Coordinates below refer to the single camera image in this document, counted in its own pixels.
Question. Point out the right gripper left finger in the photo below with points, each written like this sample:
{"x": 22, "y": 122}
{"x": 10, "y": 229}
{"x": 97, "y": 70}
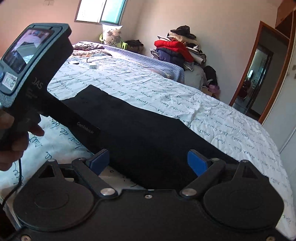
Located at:
{"x": 98, "y": 162}

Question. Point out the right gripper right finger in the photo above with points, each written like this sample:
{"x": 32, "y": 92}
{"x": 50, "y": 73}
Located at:
{"x": 197, "y": 162}

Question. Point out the black pants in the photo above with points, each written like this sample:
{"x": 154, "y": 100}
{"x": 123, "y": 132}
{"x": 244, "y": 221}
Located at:
{"x": 148, "y": 148}

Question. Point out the person's left hand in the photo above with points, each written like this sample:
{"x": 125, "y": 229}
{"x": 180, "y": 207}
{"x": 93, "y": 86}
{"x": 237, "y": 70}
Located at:
{"x": 15, "y": 145}

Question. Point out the white script-print bed cover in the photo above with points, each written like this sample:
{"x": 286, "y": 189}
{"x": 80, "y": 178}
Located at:
{"x": 217, "y": 123}

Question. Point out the grey bag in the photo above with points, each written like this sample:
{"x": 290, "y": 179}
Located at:
{"x": 195, "y": 78}

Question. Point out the black bag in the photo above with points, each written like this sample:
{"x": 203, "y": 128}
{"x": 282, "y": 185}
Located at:
{"x": 210, "y": 75}

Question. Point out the floral pillow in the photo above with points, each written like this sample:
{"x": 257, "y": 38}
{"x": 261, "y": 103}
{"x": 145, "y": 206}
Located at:
{"x": 112, "y": 35}

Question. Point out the blue striped blanket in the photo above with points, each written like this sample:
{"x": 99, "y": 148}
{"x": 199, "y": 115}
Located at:
{"x": 170, "y": 70}

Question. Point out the window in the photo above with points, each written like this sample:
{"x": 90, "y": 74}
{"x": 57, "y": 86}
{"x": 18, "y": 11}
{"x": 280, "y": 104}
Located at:
{"x": 100, "y": 11}

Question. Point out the pile of clothes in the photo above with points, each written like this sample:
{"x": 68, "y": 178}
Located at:
{"x": 179, "y": 47}

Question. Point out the brown wooden door frame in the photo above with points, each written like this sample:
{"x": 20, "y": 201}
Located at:
{"x": 264, "y": 72}

